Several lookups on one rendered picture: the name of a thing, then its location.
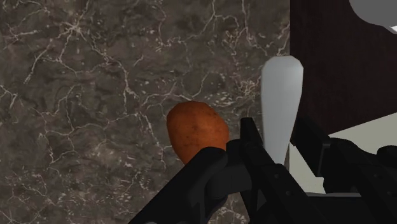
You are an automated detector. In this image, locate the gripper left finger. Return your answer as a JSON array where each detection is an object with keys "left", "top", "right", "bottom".
[{"left": 128, "top": 117, "right": 326, "bottom": 224}]

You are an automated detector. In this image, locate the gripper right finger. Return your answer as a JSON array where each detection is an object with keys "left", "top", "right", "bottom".
[{"left": 290, "top": 116, "right": 397, "bottom": 224}]

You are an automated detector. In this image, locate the brown potato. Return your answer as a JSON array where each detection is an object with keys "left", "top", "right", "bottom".
[{"left": 166, "top": 100, "right": 230, "bottom": 165}]

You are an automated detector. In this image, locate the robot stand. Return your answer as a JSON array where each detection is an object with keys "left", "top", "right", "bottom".
[{"left": 289, "top": 0, "right": 397, "bottom": 136}]

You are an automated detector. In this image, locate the white utensil handle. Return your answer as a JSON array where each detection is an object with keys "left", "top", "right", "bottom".
[{"left": 260, "top": 55, "right": 304, "bottom": 165}]

